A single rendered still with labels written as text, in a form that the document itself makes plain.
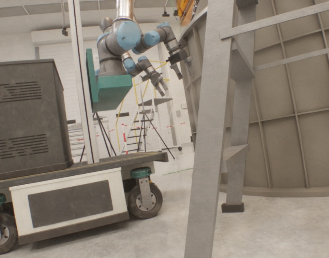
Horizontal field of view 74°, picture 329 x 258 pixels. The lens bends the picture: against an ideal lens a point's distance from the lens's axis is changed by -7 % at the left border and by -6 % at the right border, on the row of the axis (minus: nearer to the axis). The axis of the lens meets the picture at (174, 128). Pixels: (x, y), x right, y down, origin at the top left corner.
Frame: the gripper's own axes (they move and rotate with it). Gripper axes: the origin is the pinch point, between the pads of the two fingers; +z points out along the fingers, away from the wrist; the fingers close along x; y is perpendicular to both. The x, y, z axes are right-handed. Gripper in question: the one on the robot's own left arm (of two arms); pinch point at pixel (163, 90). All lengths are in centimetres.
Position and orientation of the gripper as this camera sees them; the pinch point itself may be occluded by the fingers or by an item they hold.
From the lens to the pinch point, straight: 176.9
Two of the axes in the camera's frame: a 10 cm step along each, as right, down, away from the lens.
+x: -2.1, 2.0, 9.6
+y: 8.0, -5.2, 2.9
